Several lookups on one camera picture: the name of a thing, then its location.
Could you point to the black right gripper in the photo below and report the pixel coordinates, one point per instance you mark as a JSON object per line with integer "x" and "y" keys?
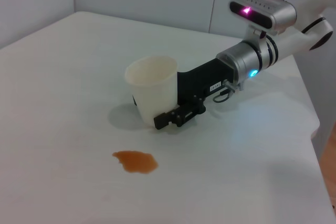
{"x": 199, "y": 79}

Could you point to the white paper cup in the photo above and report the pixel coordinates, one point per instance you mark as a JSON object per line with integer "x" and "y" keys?
{"x": 155, "y": 87}

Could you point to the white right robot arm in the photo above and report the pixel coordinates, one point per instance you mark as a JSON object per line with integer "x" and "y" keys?
{"x": 288, "y": 43}

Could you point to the brown liquid stain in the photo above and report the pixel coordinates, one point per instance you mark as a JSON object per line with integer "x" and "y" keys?
{"x": 137, "y": 161}

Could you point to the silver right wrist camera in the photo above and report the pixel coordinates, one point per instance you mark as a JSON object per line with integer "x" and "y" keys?
{"x": 262, "y": 9}

